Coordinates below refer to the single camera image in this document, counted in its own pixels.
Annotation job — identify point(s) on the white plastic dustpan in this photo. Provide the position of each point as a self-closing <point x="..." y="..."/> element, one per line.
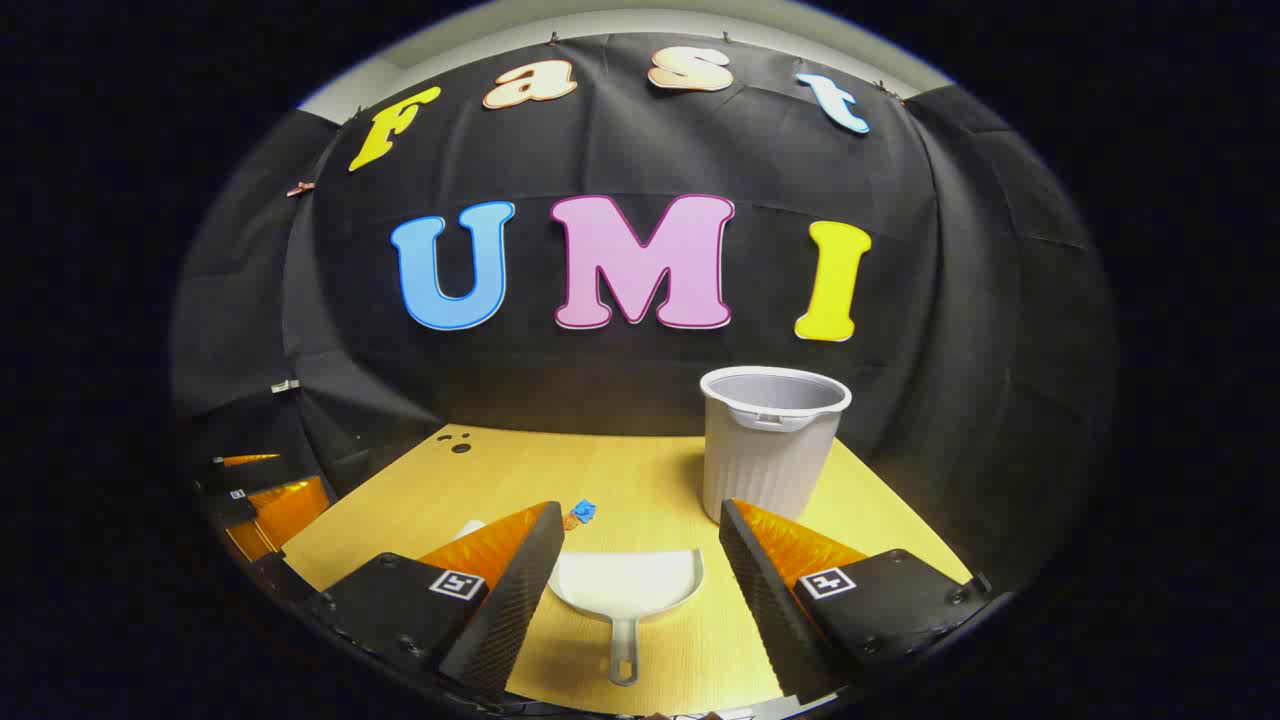
<point x="625" y="585"/>

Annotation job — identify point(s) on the white ribbed garbage bin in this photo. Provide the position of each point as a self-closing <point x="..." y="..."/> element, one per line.
<point x="770" y="460"/>

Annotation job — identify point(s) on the black backdrop cloth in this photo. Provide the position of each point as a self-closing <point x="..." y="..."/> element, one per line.
<point x="620" y="380"/>

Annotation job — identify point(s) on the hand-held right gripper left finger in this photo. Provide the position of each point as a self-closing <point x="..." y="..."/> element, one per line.
<point x="520" y="600"/>

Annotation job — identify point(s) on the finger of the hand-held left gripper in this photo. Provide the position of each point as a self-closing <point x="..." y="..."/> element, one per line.
<point x="285" y="515"/>
<point x="245" y="472"/>

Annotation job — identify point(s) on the small white broom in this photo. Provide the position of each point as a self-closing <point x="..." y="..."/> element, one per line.
<point x="472" y="527"/>

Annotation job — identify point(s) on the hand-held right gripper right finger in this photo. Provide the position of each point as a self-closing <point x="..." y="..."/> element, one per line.
<point x="765" y="600"/>

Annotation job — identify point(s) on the blue paper trash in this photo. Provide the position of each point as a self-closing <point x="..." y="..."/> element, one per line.
<point x="585" y="509"/>

